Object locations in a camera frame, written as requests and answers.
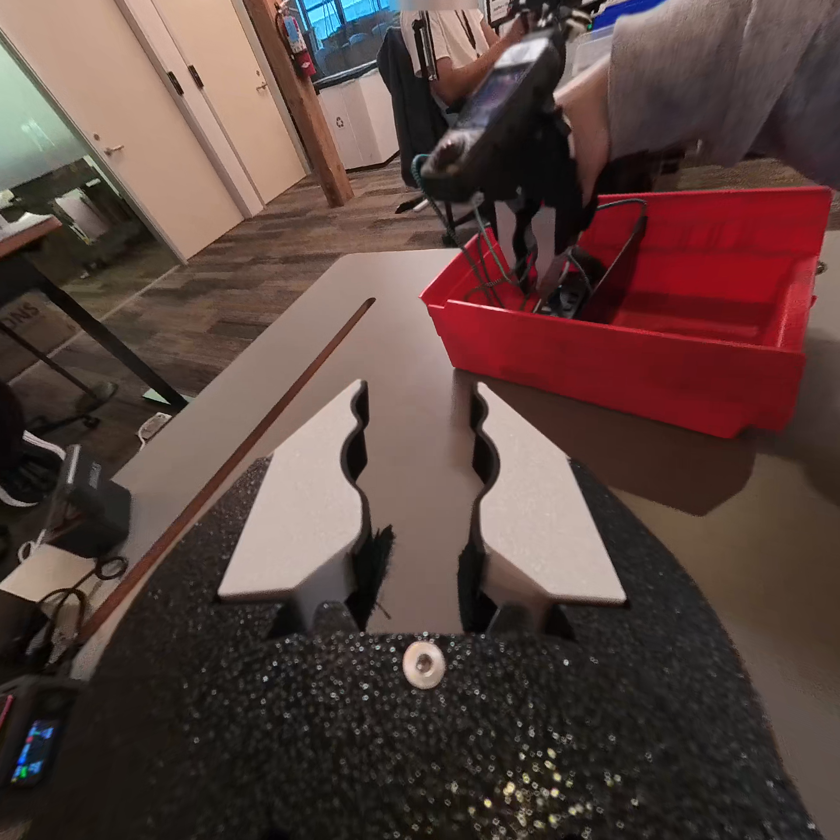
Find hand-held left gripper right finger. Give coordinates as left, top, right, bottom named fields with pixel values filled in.
left=456, top=381, right=627, bottom=634

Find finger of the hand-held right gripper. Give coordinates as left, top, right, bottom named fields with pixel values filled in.
left=492, top=197, right=529, bottom=290
left=528, top=210, right=578, bottom=296

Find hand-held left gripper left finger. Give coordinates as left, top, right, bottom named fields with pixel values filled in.
left=217, top=378, right=396, bottom=631

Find teal braided usb cable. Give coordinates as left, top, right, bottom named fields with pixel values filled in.
left=410, top=153, right=526, bottom=309

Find red plastic bin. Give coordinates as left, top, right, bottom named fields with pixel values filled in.
left=420, top=185, right=834, bottom=439

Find person's right forearm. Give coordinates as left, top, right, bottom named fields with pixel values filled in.
left=607, top=0, right=840, bottom=191

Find person's right hand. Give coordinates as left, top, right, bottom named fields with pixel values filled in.
left=554, top=59, right=631, bottom=204

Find black office chair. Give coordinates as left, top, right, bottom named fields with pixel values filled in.
left=394, top=151, right=487, bottom=247

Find dark jacket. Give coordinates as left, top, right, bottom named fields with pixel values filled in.
left=377, top=26, right=454, bottom=188

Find white recycling bin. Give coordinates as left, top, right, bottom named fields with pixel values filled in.
left=318, top=69, right=401, bottom=172

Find black charger block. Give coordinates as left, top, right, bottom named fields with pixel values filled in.
left=49, top=445, right=132, bottom=559

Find red fire extinguisher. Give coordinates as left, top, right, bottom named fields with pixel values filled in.
left=276, top=3, right=317, bottom=76

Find white door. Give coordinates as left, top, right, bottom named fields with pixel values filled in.
left=151, top=0, right=309, bottom=204
left=0, top=0, right=247, bottom=260

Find black power station with display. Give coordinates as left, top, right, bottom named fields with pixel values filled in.
left=0, top=676, right=67, bottom=791

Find black legged table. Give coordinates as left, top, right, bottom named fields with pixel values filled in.
left=0, top=217, right=191, bottom=411

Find black looped cable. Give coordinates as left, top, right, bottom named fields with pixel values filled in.
left=20, top=554, right=129, bottom=657

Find wooden support post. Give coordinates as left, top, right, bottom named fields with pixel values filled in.
left=243, top=0, right=355, bottom=207

